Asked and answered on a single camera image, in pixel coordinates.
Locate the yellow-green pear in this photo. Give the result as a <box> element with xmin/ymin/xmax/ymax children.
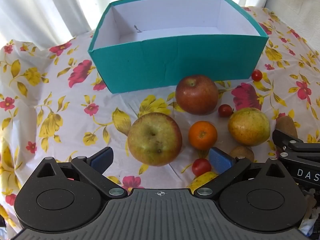
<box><xmin>228</xmin><ymin>107</ymin><xmax>271</xmax><ymax>146</ymax></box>

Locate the cherry tomato near gripper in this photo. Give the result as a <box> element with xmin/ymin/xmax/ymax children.
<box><xmin>191</xmin><ymin>158</ymin><xmax>212</xmax><ymax>177</ymax></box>

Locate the orange mandarin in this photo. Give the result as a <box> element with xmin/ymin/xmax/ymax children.
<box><xmin>188</xmin><ymin>121</ymin><xmax>217</xmax><ymax>151</ymax></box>

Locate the brown kiwi far right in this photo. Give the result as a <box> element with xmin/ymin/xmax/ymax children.
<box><xmin>275</xmin><ymin>115</ymin><xmax>298</xmax><ymax>138</ymax></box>

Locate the yellow mango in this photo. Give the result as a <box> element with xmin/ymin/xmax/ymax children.
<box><xmin>187</xmin><ymin>171</ymin><xmax>218</xmax><ymax>193</ymax></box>

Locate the cherry tomato by box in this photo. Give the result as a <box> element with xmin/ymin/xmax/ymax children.
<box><xmin>251</xmin><ymin>69</ymin><xmax>263</xmax><ymax>82</ymax></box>

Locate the cherry tomato by apple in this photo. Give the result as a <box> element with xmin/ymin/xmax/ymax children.
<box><xmin>218</xmin><ymin>104</ymin><xmax>233</xmax><ymax>118</ymax></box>

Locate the red apple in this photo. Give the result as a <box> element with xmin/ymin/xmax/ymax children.
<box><xmin>175</xmin><ymin>75</ymin><xmax>219</xmax><ymax>115</ymax></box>

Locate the brown kiwi near gripper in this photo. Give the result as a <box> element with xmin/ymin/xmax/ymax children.
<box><xmin>229</xmin><ymin>146</ymin><xmax>254</xmax><ymax>162</ymax></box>

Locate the green-red apple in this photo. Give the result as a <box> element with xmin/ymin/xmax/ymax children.
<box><xmin>127</xmin><ymin>112</ymin><xmax>182</xmax><ymax>166</ymax></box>

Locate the teal cardboard box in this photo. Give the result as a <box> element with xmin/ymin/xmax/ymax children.
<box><xmin>88</xmin><ymin>0</ymin><xmax>268</xmax><ymax>93</ymax></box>

